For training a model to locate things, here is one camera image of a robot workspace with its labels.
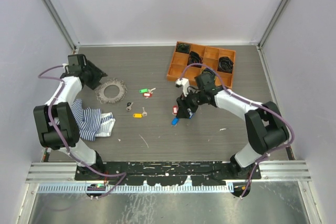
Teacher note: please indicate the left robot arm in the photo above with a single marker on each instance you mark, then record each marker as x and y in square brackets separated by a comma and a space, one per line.
[64, 125]

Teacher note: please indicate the striped blue white cloth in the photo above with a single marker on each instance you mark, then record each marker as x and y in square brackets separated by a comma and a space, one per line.
[92, 123]

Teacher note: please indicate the black rolled belt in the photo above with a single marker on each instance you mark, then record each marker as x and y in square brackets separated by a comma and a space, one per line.
[183, 47]
[225, 64]
[195, 59]

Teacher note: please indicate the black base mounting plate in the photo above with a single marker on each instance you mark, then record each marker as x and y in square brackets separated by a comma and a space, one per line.
[176, 173]

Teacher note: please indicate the black rolled belt back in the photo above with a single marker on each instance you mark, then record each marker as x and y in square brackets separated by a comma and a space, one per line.
[183, 47]

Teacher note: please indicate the green plastic key tag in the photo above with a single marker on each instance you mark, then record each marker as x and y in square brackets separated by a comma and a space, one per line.
[147, 90]

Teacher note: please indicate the large metal disc keyring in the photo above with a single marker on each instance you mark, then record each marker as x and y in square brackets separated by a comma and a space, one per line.
[111, 91]

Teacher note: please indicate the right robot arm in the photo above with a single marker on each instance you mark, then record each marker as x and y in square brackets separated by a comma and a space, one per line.
[265, 129]

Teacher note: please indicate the orange wooden compartment tray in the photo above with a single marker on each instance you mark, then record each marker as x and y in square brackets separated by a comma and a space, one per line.
[210, 56]

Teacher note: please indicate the black rolled belt middle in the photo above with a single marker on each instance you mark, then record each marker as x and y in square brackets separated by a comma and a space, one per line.
[195, 59]

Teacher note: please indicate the aluminium frame rail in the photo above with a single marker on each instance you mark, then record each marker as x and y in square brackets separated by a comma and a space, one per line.
[284, 171]
[51, 172]

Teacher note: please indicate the slotted cable duct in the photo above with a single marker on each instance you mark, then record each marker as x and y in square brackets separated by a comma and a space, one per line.
[99, 188]

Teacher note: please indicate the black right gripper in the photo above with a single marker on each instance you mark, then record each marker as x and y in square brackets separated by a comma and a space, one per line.
[184, 104]

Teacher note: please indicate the blue yellow rolled belt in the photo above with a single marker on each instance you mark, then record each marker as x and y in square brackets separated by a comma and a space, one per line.
[209, 72]

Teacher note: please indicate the key with yellow tag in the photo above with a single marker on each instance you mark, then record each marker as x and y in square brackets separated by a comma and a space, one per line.
[140, 115]

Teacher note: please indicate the right aluminium frame rail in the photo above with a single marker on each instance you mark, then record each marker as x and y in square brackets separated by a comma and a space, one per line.
[284, 171]

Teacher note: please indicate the silver key with blue tag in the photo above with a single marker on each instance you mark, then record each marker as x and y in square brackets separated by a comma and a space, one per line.
[175, 121]

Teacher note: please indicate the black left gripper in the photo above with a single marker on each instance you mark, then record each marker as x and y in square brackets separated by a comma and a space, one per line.
[97, 75]

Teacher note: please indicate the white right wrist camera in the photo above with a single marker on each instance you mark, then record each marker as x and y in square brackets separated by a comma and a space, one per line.
[184, 84]

